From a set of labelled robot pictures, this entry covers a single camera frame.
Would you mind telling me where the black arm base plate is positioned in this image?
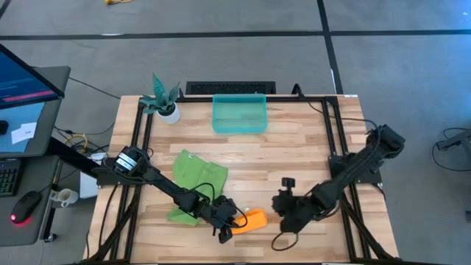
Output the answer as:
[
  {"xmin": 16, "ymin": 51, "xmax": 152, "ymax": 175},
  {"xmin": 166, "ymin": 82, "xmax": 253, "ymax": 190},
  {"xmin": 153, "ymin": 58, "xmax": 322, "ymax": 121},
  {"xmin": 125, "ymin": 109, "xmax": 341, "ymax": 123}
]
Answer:
[
  {"xmin": 328, "ymin": 154, "xmax": 383, "ymax": 185},
  {"xmin": 96, "ymin": 157, "xmax": 148, "ymax": 186}
]

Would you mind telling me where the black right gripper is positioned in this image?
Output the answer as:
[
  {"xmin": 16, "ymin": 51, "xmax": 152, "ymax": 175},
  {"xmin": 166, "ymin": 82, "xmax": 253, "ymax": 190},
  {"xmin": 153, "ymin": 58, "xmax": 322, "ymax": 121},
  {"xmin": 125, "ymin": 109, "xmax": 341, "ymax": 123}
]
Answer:
[{"xmin": 271, "ymin": 177, "xmax": 317, "ymax": 234}]

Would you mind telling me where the yellow cable coil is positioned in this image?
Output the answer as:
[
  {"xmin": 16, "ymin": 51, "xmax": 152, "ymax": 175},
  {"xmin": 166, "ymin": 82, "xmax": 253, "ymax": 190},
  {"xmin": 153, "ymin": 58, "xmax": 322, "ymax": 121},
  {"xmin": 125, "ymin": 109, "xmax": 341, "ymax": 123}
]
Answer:
[{"xmin": 64, "ymin": 134, "xmax": 89, "ymax": 154}]

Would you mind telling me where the black backlit keyboard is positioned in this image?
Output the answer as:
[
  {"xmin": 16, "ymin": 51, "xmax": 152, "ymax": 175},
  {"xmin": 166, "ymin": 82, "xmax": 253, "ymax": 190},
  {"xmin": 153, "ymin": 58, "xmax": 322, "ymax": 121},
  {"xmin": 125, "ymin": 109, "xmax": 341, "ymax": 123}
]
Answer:
[{"xmin": 0, "ymin": 158, "xmax": 22, "ymax": 197}]

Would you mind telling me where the black computer mouse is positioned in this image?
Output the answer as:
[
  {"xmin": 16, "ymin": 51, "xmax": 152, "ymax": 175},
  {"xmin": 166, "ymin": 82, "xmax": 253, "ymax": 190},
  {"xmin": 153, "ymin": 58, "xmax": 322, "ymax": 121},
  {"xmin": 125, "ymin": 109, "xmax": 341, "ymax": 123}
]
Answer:
[{"xmin": 10, "ymin": 190, "xmax": 42, "ymax": 225}]

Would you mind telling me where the grey side desk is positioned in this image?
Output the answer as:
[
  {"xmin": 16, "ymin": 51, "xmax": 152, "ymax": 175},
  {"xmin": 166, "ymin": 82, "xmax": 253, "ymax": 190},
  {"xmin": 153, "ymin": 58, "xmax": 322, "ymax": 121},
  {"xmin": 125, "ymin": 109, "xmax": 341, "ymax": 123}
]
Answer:
[{"xmin": 0, "ymin": 66, "xmax": 71, "ymax": 247}]

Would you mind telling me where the white paper note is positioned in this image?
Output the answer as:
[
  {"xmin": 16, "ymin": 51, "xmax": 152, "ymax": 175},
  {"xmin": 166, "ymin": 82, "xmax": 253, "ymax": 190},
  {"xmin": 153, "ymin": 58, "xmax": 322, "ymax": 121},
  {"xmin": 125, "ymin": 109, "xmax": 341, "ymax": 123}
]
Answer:
[{"xmin": 10, "ymin": 121, "xmax": 38, "ymax": 145}]

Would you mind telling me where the teal plastic basket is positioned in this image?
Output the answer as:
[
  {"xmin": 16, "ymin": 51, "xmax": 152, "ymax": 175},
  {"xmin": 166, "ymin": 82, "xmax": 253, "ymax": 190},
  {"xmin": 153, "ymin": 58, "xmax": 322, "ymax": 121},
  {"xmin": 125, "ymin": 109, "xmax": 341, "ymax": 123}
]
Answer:
[{"xmin": 211, "ymin": 93, "xmax": 268, "ymax": 135}]

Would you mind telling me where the green microfiber towel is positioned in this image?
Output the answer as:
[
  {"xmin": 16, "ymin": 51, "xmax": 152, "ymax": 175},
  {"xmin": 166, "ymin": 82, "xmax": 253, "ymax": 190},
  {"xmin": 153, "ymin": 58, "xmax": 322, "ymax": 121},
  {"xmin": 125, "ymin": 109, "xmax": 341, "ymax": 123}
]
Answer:
[{"xmin": 167, "ymin": 149, "xmax": 229, "ymax": 227}]

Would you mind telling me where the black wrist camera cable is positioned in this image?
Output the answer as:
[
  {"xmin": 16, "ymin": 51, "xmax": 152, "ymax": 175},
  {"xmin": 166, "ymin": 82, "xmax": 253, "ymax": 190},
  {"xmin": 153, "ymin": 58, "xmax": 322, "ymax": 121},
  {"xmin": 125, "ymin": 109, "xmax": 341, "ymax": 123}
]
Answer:
[{"xmin": 271, "ymin": 230, "xmax": 300, "ymax": 252}]

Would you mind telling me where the black floor stand leg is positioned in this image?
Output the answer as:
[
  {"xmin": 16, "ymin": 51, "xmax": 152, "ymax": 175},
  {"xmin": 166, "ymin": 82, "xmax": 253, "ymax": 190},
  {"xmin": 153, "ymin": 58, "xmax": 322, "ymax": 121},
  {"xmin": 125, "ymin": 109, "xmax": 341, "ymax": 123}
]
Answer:
[{"xmin": 432, "ymin": 127, "xmax": 471, "ymax": 172}]

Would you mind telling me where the white cup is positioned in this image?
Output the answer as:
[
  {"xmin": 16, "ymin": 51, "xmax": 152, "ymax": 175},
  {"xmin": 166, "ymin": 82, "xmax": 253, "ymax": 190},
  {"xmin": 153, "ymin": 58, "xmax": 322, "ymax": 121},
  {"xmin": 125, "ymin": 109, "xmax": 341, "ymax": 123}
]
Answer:
[{"xmin": 49, "ymin": 188, "xmax": 79, "ymax": 208}]

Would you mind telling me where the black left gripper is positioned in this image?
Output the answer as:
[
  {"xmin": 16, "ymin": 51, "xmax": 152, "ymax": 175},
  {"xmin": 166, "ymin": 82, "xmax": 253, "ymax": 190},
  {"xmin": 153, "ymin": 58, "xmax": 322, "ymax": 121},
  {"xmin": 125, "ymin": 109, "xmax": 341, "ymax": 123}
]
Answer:
[{"xmin": 200, "ymin": 194, "xmax": 240, "ymax": 244}]

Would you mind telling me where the snake plant in white pot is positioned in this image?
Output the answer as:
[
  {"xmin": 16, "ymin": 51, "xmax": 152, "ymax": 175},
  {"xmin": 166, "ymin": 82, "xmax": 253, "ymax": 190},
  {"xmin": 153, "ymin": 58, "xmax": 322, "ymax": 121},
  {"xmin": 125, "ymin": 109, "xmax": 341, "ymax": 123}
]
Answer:
[{"xmin": 138, "ymin": 72, "xmax": 182, "ymax": 125}]

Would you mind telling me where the black aluminium table frame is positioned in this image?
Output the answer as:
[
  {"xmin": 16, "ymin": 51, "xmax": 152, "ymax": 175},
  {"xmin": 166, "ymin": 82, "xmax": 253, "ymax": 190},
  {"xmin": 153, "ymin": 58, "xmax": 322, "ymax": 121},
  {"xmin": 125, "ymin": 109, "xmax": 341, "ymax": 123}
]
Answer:
[{"xmin": 84, "ymin": 93, "xmax": 400, "ymax": 265}]

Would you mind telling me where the black power cable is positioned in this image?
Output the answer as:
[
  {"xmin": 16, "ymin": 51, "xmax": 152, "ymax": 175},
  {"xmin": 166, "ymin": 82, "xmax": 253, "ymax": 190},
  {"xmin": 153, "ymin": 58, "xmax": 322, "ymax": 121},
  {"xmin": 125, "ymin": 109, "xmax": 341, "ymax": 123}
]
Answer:
[{"xmin": 292, "ymin": 83, "xmax": 380, "ymax": 132}]

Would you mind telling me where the black desk strut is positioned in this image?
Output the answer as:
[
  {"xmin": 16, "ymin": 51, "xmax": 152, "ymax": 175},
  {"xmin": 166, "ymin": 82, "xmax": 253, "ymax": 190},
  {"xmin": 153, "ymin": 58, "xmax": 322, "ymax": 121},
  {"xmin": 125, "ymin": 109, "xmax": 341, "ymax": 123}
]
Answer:
[{"xmin": 46, "ymin": 136, "xmax": 100, "ymax": 177}]

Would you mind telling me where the orange microfiber towel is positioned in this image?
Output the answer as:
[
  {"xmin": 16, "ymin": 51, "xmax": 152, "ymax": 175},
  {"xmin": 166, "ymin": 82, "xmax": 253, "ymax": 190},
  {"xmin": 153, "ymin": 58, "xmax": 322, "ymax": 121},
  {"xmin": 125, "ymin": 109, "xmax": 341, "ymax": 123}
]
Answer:
[{"xmin": 230, "ymin": 208, "xmax": 269, "ymax": 236}]

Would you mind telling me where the blue-screen computer monitor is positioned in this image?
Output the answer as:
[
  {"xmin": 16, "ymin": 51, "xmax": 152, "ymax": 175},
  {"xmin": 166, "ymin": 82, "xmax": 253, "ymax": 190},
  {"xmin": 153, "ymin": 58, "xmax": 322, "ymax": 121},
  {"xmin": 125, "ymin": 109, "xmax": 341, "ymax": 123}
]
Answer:
[{"xmin": 0, "ymin": 43, "xmax": 66, "ymax": 110}]

